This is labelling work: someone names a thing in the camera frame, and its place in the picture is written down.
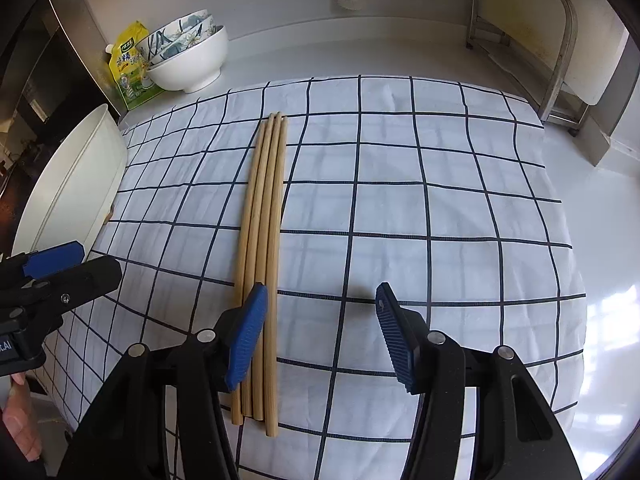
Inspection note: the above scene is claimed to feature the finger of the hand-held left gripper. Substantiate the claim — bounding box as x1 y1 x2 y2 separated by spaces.
0 257 123 329
0 241 85 288

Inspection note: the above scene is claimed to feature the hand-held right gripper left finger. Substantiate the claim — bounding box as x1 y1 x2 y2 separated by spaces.
55 282 269 480

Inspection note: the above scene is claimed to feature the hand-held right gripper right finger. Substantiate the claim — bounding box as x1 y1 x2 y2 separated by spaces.
375 282 576 480

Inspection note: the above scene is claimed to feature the large white plastic container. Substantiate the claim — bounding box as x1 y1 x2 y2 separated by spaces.
10 103 128 261

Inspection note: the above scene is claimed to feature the wooden chopstick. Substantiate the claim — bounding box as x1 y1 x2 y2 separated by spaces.
252 114 284 422
241 112 277 418
231 120 268 425

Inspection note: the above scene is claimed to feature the person's left hand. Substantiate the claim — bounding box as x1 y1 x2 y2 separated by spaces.
0 372 45 463

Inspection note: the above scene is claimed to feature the white checked cloth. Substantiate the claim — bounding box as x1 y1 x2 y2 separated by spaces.
42 76 588 480

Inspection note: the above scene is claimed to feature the dark steel appliance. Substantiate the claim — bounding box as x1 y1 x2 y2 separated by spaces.
0 0 121 201

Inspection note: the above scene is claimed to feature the yellow seasoning pouch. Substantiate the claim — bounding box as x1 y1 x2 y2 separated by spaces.
105 21 166 112

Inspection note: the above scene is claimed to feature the plain white bowl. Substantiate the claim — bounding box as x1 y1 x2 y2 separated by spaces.
145 25 229 94

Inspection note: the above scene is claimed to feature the floral patterned bowl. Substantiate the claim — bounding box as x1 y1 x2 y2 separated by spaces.
136 9 211 61
144 14 217 68

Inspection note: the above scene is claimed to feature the metal rack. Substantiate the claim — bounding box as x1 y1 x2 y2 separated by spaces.
465 0 591 136

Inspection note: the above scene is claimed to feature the white cutting board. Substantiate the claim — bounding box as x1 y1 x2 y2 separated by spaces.
480 0 631 106

